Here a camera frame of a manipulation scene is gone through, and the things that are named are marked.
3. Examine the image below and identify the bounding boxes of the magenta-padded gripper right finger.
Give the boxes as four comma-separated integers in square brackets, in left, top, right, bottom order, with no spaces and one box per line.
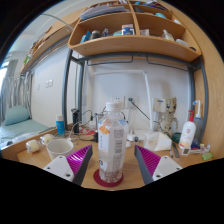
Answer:
[134,144,183,186]

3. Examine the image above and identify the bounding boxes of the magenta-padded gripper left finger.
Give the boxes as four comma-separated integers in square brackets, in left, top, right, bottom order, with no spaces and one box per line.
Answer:
[43,144,94,187]

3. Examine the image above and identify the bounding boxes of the clear plastic water bottle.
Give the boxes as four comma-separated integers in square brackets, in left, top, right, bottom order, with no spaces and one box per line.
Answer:
[97,101,129,184]

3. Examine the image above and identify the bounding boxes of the cream ceramic cup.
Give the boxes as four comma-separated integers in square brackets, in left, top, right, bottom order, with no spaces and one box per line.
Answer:
[45,138,75,162]

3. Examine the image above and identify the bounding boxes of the crumpled white bag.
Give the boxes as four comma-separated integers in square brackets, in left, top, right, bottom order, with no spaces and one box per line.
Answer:
[143,131,173,152]

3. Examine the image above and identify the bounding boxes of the small wrapped round bun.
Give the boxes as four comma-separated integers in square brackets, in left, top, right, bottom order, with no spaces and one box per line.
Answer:
[25,139,41,154]
[39,133,55,146]

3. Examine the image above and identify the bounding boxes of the flat round red coaster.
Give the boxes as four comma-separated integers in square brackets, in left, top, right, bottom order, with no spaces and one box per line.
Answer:
[93,168,124,188]

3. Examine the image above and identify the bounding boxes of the white red-topped pump bottle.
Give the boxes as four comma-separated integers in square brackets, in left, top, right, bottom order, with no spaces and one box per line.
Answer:
[178,110,197,156]

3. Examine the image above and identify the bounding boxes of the blue white-capped can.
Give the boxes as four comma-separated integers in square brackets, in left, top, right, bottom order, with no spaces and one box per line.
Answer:
[55,114,66,137]

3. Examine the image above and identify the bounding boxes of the small green packet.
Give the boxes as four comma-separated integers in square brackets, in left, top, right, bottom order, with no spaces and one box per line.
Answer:
[201,151,214,162]

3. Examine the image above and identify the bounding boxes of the tall black desk gadget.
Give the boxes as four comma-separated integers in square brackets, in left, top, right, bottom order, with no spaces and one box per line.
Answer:
[70,108,82,135]

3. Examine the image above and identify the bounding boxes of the brown tree creature figurine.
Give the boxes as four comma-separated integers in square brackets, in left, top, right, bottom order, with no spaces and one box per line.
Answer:
[162,96,178,137]

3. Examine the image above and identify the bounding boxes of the clear blue pump bottle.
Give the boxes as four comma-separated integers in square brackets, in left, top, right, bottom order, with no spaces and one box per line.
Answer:
[193,99,204,141]

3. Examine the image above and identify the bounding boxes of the teal pillow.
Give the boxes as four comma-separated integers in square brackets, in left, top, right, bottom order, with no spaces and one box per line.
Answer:
[3,105,31,127]

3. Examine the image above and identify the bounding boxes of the wooden shelf unit with items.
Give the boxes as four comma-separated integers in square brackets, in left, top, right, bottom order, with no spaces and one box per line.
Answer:
[68,0,203,63]

